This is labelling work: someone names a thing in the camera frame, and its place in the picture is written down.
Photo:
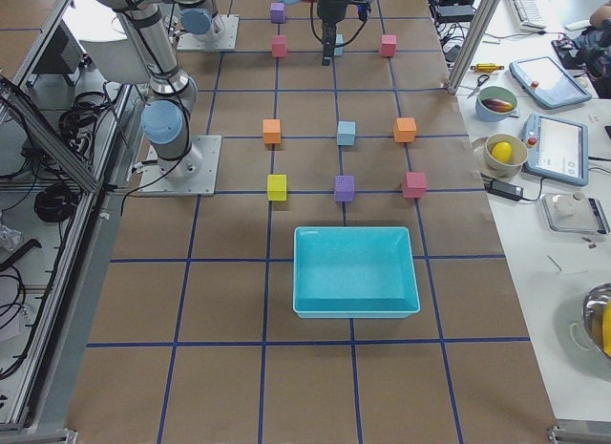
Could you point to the far teach pendant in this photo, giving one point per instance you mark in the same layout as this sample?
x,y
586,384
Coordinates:
x,y
548,83

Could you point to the aluminium frame rail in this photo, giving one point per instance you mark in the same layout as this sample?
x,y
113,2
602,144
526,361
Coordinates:
x,y
56,142

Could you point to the yellow block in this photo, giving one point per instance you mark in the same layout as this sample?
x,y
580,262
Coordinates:
x,y
276,187

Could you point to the white keyboard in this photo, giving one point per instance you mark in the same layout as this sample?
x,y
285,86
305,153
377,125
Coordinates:
x,y
527,15

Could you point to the left orange block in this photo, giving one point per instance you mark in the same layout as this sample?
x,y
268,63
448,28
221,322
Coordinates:
x,y
272,131

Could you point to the blue bowl with fruit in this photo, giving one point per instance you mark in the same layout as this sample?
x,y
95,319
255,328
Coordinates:
x,y
494,103

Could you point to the teach pendant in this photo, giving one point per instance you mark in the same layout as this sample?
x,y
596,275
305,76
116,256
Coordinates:
x,y
557,149
548,83

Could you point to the beige bowl with lemon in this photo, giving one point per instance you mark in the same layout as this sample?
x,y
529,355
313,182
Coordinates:
x,y
505,154

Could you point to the aluminium frame post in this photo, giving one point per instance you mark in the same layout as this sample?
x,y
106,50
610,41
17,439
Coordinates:
x,y
482,17

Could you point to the steel bowl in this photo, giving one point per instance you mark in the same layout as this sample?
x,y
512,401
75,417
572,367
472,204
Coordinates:
x,y
591,332

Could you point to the light blue block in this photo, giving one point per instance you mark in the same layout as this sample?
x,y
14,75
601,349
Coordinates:
x,y
346,133
338,47

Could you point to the far right pink block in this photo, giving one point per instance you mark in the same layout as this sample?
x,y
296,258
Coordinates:
x,y
388,45

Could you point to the near teach pendant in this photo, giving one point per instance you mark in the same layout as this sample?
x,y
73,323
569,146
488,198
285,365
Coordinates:
x,y
557,149

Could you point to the far left pink block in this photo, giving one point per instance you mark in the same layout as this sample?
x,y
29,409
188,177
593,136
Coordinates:
x,y
279,47

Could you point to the turquoise plastic tray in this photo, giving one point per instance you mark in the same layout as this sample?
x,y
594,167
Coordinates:
x,y
358,272

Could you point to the scissors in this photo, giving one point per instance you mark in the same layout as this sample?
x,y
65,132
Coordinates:
x,y
481,80

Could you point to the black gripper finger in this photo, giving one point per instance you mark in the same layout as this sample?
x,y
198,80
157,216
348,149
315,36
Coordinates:
x,y
331,40
325,44

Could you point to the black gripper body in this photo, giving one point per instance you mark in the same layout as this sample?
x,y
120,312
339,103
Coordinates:
x,y
329,7

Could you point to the far purple block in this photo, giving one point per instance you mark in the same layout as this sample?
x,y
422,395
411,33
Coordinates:
x,y
277,12

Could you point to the pink block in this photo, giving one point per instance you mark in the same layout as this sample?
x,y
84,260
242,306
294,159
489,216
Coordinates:
x,y
414,185
279,47
388,45

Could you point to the purple block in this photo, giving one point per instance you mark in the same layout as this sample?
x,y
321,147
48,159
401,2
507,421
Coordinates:
x,y
344,188
277,12

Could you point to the grey kitchen scale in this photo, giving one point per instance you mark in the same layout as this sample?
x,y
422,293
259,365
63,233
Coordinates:
x,y
575,213

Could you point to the orange block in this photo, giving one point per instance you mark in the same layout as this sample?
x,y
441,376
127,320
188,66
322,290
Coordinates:
x,y
272,131
404,129

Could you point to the right orange block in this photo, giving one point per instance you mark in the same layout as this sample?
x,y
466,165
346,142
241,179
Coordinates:
x,y
404,129

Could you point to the black power adapter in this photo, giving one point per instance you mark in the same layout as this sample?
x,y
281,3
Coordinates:
x,y
504,190

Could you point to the near pink block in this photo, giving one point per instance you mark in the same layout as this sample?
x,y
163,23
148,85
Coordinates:
x,y
414,185

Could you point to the near purple block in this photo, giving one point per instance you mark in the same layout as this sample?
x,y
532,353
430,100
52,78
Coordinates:
x,y
344,188

